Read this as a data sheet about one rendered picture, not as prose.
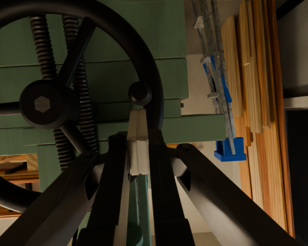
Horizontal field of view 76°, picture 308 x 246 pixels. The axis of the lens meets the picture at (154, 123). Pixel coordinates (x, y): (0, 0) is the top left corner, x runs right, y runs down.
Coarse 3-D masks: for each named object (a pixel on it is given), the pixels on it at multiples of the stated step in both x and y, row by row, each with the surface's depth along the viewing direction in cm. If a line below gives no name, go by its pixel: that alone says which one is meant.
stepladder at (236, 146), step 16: (192, 0) 135; (208, 16) 115; (208, 32) 117; (208, 48) 122; (208, 64) 133; (224, 64) 118; (208, 80) 136; (224, 80) 119; (208, 96) 134; (224, 96) 118; (224, 112) 119; (224, 144) 121; (240, 144) 121; (224, 160) 123; (240, 160) 123
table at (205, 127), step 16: (0, 128) 42; (16, 128) 42; (32, 128) 33; (96, 128) 34; (112, 128) 34; (176, 128) 44; (192, 128) 44; (208, 128) 44; (224, 128) 45; (0, 144) 42; (16, 144) 43; (32, 144) 34
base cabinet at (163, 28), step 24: (120, 0) 42; (144, 0) 42; (168, 0) 43; (24, 24) 42; (48, 24) 42; (144, 24) 43; (168, 24) 43; (0, 48) 42; (24, 48) 42; (96, 48) 42; (120, 48) 43; (168, 48) 43
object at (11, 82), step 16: (96, 64) 43; (112, 64) 43; (128, 64) 43; (160, 64) 43; (176, 64) 43; (0, 80) 42; (16, 80) 42; (32, 80) 42; (96, 80) 43; (112, 80) 43; (128, 80) 43; (176, 80) 44; (0, 96) 42; (16, 96) 42; (96, 96) 43; (112, 96) 43; (128, 96) 43; (176, 96) 44
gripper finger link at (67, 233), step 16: (80, 160) 12; (96, 160) 12; (64, 176) 10; (80, 176) 10; (48, 192) 9; (64, 192) 9; (80, 192) 10; (32, 208) 8; (48, 208) 8; (64, 208) 9; (80, 208) 10; (16, 224) 8; (32, 224) 8; (48, 224) 8; (64, 224) 9; (0, 240) 7; (16, 240) 7; (32, 240) 7; (48, 240) 8; (64, 240) 9
